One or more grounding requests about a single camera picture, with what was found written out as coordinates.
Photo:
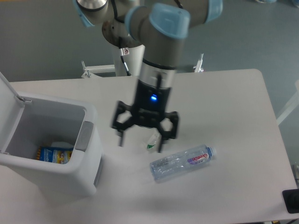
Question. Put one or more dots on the crumpled white wrapper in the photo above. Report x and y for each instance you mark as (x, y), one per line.
(153, 141)

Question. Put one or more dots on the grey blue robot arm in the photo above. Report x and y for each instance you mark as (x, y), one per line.
(162, 29)

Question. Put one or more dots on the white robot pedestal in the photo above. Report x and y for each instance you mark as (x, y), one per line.
(127, 53)

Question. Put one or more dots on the black device at corner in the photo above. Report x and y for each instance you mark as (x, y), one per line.
(291, 199)

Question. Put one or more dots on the clear plastic water bottle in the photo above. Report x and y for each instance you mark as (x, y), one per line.
(182, 162)

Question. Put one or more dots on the white trash can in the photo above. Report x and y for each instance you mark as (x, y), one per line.
(52, 142)

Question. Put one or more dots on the white frame at right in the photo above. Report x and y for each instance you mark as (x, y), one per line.
(291, 104)

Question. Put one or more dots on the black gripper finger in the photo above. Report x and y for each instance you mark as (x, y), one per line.
(121, 125)
(168, 128)

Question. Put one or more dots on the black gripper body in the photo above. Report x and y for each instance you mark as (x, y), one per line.
(148, 108)

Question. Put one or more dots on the blue snack package in bin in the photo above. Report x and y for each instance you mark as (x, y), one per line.
(54, 154)

